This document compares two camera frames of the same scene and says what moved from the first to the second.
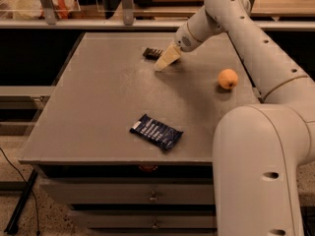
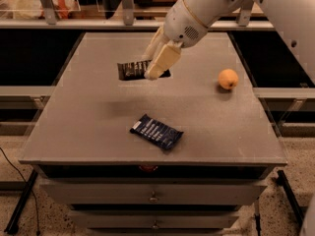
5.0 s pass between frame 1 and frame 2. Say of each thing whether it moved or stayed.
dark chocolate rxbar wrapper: moved
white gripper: moved
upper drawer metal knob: stayed
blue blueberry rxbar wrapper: stayed
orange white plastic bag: stayed
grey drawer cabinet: stayed
